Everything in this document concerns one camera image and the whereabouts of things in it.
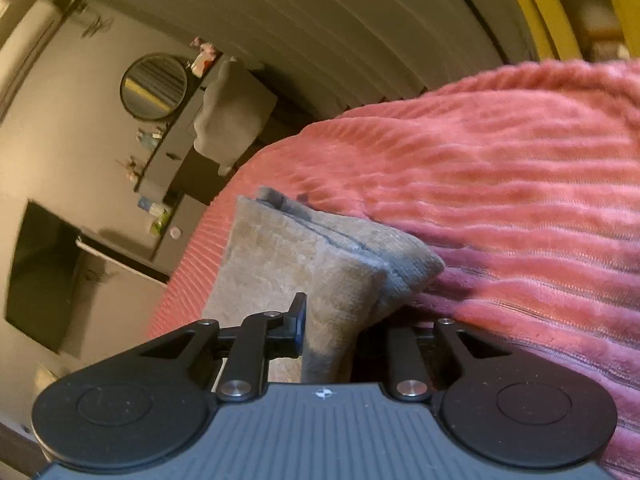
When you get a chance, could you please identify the white leaning board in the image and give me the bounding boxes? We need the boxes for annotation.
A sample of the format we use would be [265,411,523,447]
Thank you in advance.
[76,233,169,286]

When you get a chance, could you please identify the white shell chair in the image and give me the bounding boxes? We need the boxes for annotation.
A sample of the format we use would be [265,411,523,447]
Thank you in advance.
[193,58,278,177]

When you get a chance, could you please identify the pink toy on vanity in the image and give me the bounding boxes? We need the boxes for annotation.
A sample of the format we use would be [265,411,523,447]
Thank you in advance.
[190,37,222,78]

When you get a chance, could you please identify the black wall television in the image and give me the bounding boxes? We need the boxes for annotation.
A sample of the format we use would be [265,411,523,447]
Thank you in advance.
[4,200,82,352]

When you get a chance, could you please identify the grey sweatpants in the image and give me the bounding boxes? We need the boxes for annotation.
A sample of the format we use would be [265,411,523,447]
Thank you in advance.
[203,188,445,384]

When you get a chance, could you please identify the grey vanity desk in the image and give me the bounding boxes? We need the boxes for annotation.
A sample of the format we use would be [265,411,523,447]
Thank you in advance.
[134,55,221,205]

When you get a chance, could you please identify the grey small cabinet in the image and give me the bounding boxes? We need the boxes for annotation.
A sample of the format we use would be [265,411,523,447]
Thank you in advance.
[151,195,207,274]

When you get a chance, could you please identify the white blue container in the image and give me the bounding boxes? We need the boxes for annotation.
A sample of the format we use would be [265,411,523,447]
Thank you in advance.
[137,196,165,217]

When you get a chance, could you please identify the round black mirror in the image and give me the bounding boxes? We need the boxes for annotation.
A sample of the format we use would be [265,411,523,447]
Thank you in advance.
[119,53,189,122]

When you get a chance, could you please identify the pink ribbed bedspread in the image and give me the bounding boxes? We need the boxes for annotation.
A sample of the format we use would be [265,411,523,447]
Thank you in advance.
[150,60,639,479]

